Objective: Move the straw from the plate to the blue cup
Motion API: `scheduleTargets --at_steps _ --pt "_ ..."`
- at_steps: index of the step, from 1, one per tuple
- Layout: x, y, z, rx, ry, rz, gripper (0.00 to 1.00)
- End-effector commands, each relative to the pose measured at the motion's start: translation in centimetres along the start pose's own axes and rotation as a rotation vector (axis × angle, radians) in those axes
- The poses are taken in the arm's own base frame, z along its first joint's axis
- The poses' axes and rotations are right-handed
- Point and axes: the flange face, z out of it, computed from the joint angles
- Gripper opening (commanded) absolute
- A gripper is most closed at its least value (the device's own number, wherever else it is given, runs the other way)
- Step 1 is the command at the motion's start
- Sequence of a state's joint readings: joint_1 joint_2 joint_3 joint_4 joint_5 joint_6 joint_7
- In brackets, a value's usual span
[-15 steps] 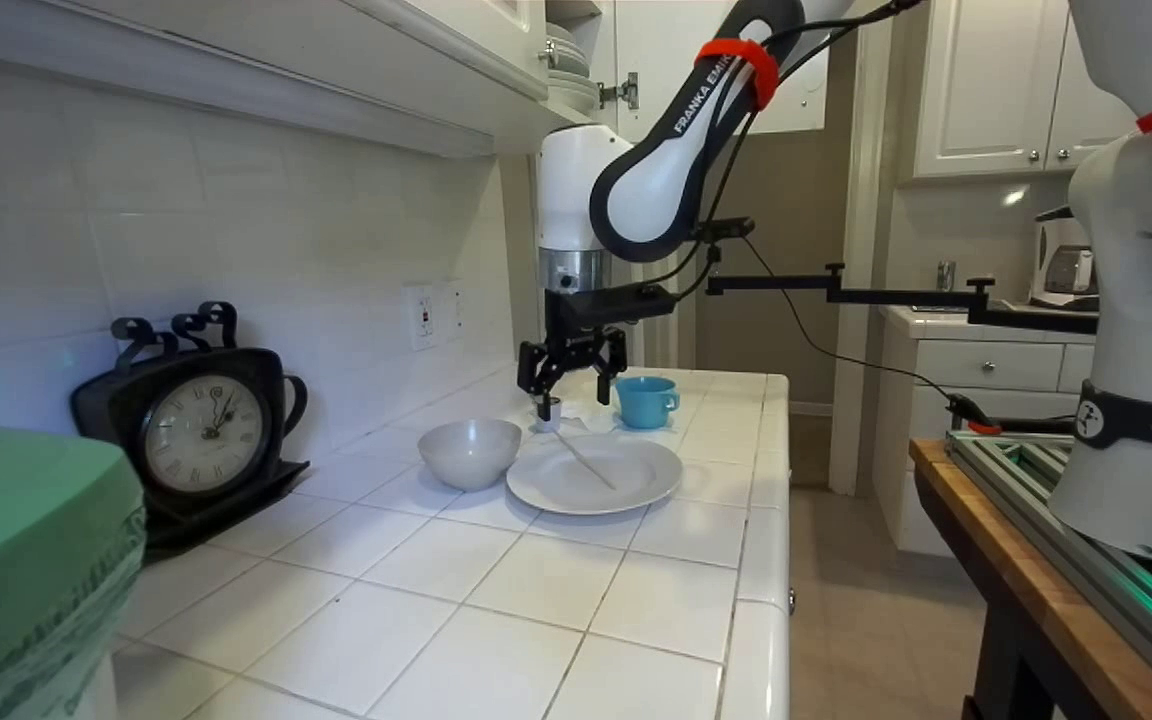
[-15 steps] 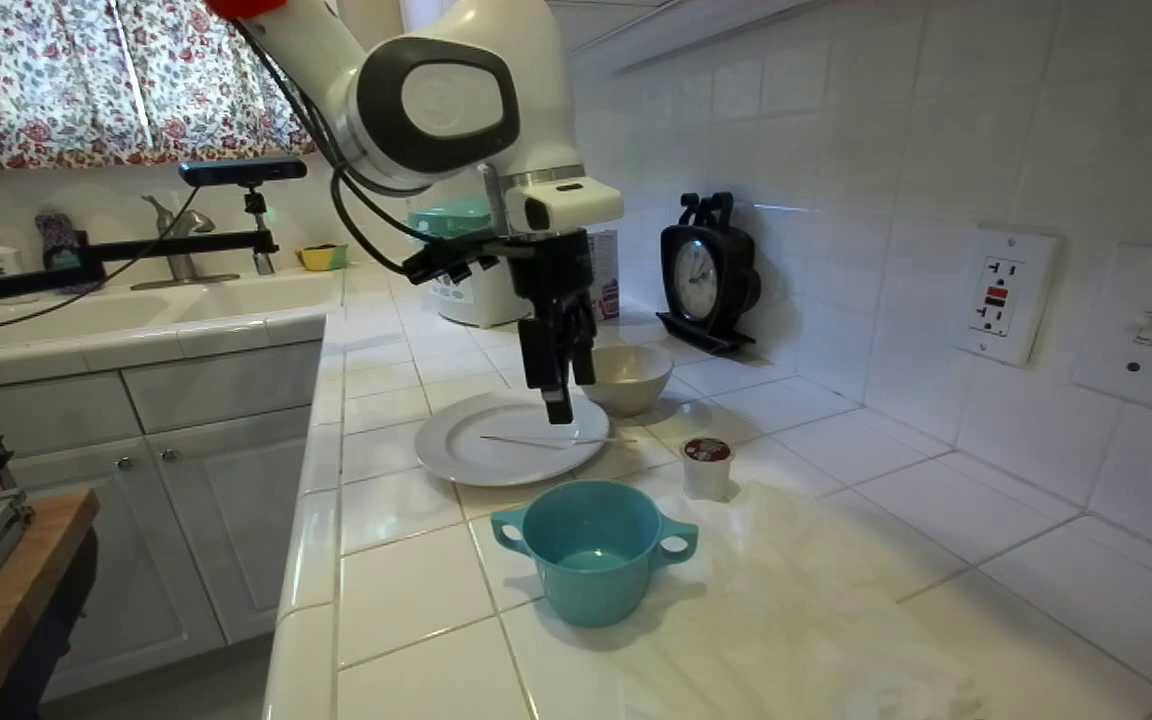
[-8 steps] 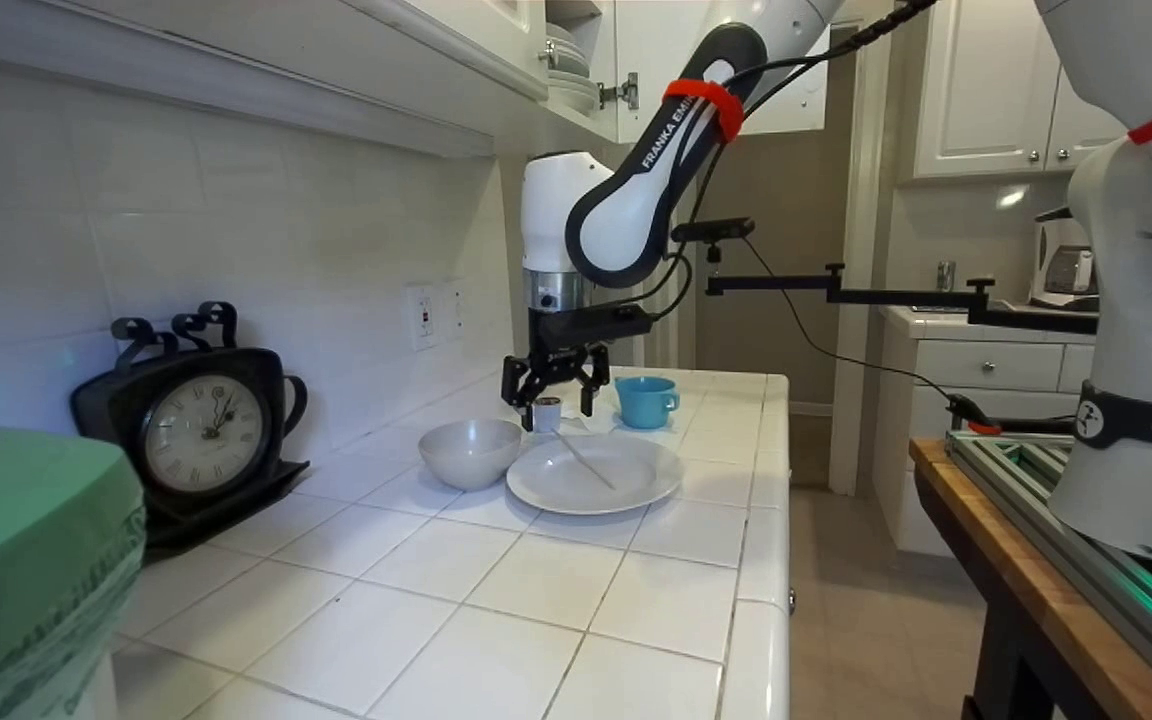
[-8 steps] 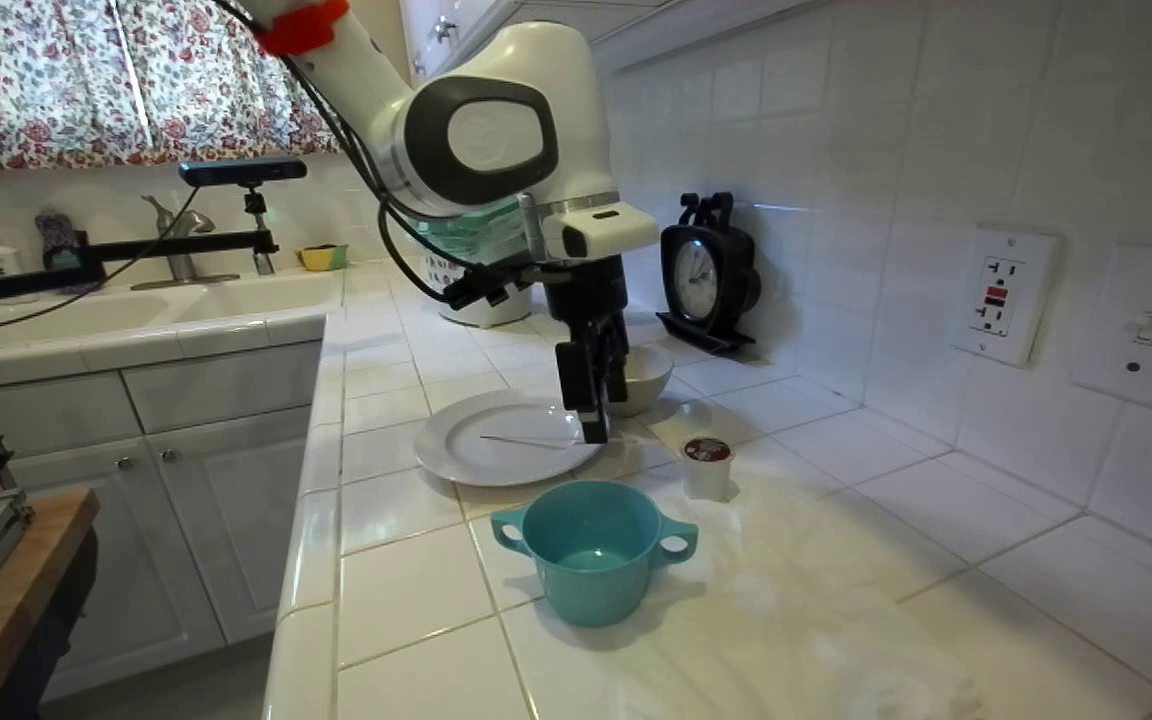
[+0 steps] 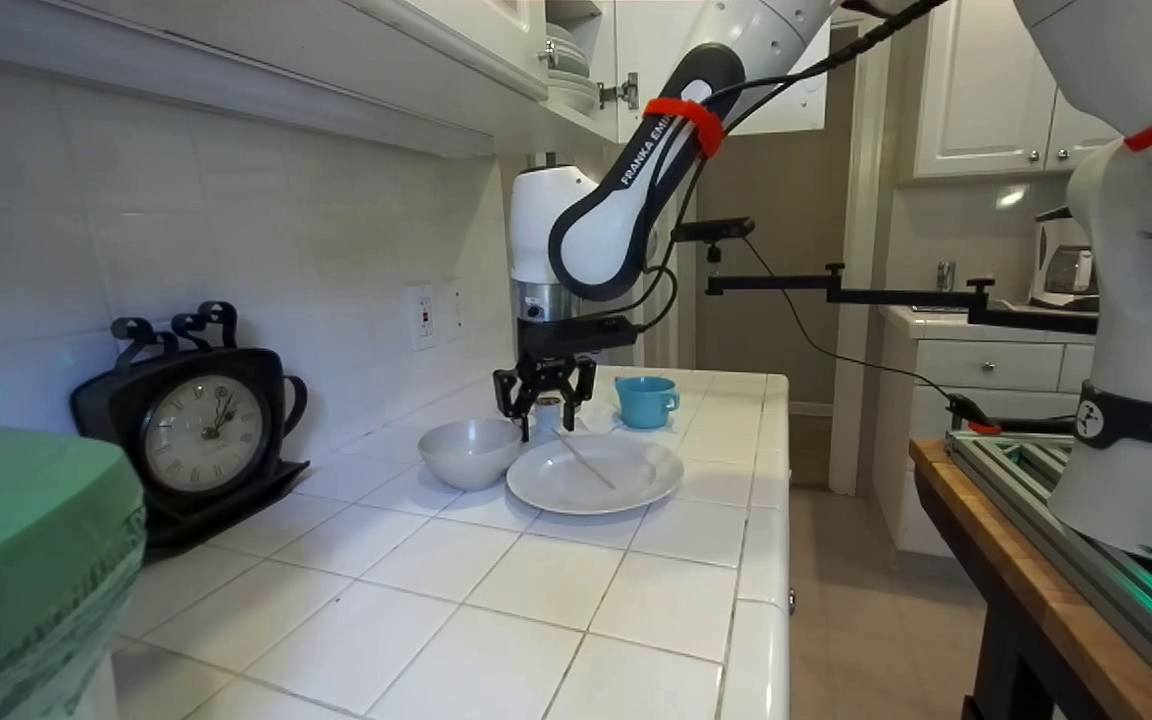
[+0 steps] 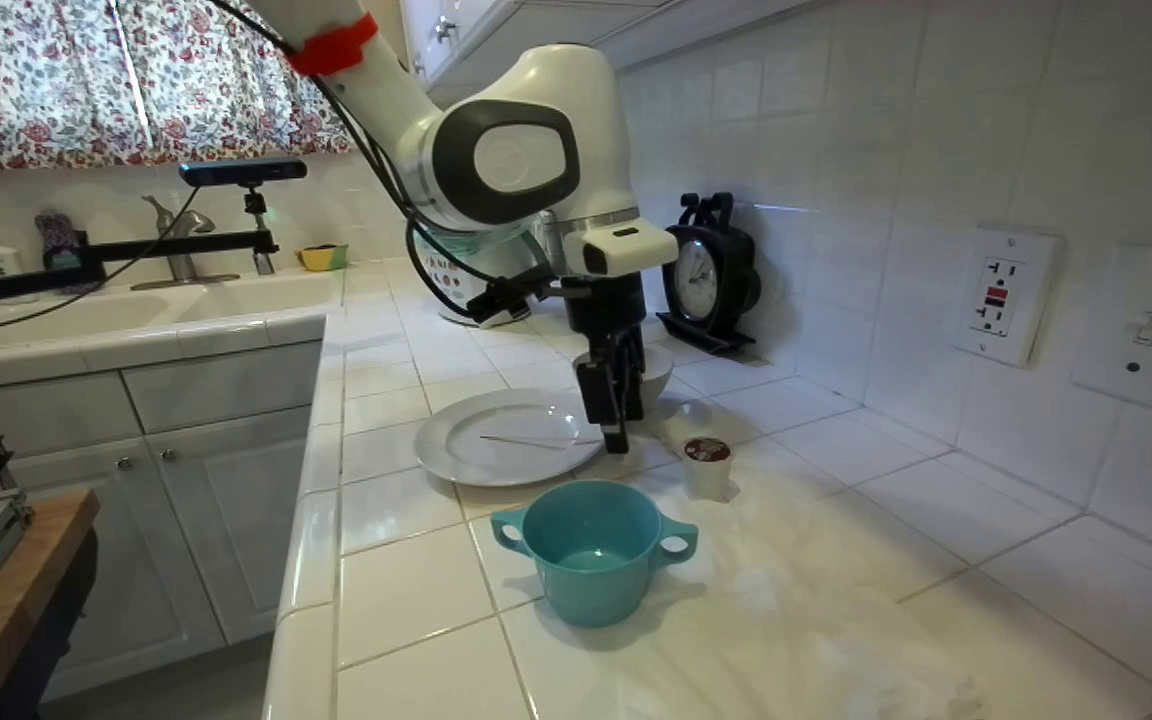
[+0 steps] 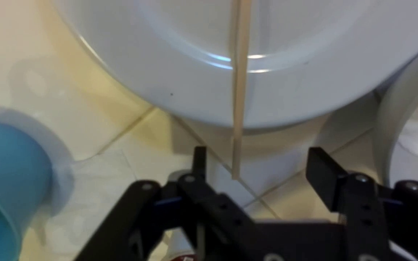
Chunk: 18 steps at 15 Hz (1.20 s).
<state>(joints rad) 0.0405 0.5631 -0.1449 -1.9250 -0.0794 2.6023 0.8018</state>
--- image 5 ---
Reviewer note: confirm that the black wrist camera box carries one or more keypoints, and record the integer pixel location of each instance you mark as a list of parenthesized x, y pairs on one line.
[(609, 335)]

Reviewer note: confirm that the white overhead cabinet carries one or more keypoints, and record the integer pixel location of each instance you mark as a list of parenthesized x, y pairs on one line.
[(339, 61)]

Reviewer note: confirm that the white round plate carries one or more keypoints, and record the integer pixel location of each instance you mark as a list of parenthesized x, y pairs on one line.
[(619, 483)]

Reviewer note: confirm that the black cup-shaped clock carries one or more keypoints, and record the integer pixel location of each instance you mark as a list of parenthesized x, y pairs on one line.
[(200, 433)]

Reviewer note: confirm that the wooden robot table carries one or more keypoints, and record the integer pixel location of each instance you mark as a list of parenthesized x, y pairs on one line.
[(1042, 586)]

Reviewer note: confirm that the white drawer base cabinet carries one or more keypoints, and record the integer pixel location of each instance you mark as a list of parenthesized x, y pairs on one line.
[(976, 401)]

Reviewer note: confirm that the black stereo camera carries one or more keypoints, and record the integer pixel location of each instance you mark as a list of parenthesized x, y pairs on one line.
[(726, 231)]

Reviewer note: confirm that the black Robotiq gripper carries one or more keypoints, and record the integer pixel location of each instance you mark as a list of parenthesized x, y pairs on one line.
[(556, 341)]

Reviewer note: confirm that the small white cup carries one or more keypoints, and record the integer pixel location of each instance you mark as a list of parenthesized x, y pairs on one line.
[(547, 419)]

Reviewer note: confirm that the metal cabinet hinge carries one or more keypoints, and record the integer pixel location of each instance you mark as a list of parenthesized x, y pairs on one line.
[(621, 93)]

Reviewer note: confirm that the black red clamp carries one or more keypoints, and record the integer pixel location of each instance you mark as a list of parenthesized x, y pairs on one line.
[(974, 415)]

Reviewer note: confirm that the white countertop appliance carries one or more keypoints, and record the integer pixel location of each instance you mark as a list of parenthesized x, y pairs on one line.
[(1066, 261)]

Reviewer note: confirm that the white upper cabinet doors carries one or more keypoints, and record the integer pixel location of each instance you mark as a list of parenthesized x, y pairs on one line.
[(991, 93)]

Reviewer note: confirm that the white ceramic bowl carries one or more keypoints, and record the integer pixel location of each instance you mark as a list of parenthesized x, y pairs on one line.
[(468, 451)]

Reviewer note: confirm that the green lidded container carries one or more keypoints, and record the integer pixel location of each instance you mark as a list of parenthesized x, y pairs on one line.
[(16, 561)]

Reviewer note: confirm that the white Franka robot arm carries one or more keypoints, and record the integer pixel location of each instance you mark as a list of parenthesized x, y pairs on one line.
[(537, 224)]

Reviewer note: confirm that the aluminium frame rail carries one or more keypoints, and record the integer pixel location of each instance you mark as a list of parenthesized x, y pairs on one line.
[(1111, 574)]

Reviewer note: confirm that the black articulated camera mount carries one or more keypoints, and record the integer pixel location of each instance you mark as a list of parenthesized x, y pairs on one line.
[(896, 293)]

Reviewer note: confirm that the white crumpled cloth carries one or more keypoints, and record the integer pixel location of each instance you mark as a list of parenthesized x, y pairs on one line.
[(602, 406)]

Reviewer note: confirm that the white light switch plate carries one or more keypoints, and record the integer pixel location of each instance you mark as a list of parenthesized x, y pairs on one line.
[(458, 312)]

